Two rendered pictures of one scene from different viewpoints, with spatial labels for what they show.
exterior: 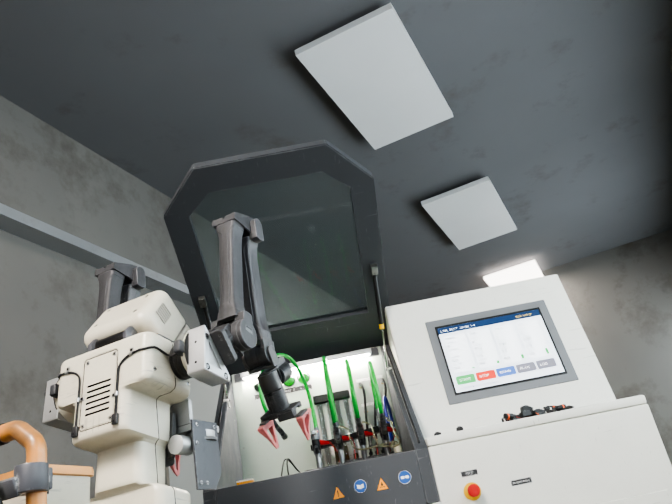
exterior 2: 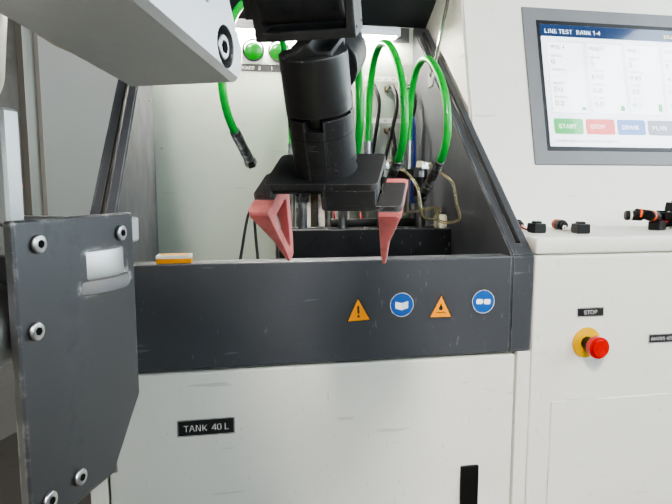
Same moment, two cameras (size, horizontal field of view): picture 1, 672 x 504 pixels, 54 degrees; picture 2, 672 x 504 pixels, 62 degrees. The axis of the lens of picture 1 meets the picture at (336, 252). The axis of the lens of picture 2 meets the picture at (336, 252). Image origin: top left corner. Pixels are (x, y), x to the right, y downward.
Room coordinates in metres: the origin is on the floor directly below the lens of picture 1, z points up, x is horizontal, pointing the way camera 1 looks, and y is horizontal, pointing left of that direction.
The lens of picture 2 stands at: (1.27, 0.30, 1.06)
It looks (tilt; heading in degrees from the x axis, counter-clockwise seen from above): 7 degrees down; 352
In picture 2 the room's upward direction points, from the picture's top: straight up
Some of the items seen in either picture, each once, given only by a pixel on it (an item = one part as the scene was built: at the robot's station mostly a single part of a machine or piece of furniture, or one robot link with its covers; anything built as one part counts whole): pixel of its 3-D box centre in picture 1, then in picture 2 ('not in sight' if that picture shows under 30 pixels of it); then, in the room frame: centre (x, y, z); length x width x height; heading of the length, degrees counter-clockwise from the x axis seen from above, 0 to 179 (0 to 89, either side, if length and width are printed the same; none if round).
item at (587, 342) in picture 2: (473, 490); (593, 345); (2.10, -0.26, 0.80); 0.05 x 0.04 x 0.05; 92
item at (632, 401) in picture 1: (529, 426); (671, 237); (2.24, -0.50, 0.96); 0.70 x 0.22 x 0.03; 92
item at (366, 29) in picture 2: (306, 363); (287, 27); (2.63, 0.21, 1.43); 0.54 x 0.03 x 0.02; 92
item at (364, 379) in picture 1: (375, 407); (386, 128); (2.64, -0.03, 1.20); 0.13 x 0.03 x 0.31; 92
